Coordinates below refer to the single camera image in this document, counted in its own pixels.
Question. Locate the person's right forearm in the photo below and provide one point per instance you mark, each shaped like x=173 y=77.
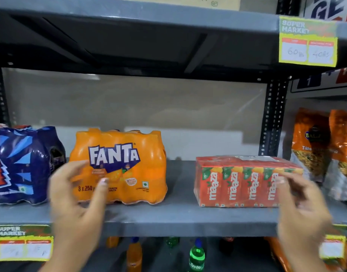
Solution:
x=306 y=263

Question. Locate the orange soda bottle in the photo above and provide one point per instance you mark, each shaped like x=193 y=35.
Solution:
x=134 y=256
x=112 y=242

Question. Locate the green soda bottle blue cap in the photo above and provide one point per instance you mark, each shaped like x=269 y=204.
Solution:
x=196 y=256

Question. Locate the person's right hand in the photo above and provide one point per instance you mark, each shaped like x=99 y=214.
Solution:
x=304 y=220

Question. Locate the person's right thumb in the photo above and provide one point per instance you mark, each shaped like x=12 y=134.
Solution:
x=281 y=195

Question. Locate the person's left thumb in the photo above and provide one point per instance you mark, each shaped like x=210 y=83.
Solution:
x=99 y=199

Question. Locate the person's left hand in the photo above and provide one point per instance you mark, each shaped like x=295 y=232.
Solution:
x=74 y=218

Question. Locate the white shelf sign strip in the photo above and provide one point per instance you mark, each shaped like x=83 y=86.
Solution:
x=321 y=80

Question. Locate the yellow green price tag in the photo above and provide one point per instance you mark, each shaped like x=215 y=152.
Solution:
x=332 y=247
x=21 y=243
x=308 y=42

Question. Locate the translucent plastic back sheet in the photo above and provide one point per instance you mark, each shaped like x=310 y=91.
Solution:
x=133 y=101

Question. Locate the grey metal shelf board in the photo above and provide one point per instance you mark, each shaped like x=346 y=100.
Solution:
x=184 y=215
x=133 y=14

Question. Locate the orange soda bottle multipack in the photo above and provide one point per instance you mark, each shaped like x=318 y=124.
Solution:
x=125 y=155

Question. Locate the dark soda bottle red label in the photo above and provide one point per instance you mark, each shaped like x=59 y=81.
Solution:
x=226 y=243

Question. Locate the dark blue soda bottle multipack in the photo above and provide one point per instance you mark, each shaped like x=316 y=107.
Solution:
x=20 y=164

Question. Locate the orange snack packet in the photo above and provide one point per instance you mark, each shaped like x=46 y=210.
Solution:
x=309 y=144
x=342 y=155

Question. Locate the red juice carton multipack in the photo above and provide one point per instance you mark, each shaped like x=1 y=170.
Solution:
x=236 y=181

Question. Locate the white box blue print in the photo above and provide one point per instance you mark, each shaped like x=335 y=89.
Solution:
x=329 y=7

